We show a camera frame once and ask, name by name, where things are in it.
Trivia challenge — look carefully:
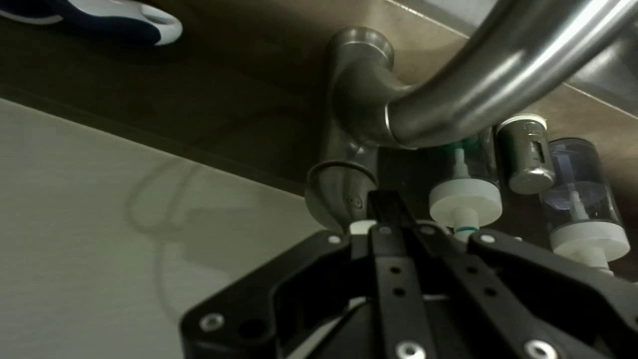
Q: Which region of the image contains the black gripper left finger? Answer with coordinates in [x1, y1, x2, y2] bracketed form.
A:
[180, 190, 437, 359]

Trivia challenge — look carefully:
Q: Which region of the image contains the stainless steel faucet handle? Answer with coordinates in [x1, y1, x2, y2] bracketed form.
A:
[303, 158, 383, 232]

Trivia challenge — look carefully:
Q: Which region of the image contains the clear soap bottle purple liquid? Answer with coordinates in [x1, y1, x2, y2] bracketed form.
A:
[539, 136, 632, 276]

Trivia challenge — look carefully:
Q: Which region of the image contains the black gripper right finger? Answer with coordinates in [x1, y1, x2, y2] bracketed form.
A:
[385, 190, 638, 359]

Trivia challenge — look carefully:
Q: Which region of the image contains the clear soap bottle green liquid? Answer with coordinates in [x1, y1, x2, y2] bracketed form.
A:
[427, 128, 505, 246]

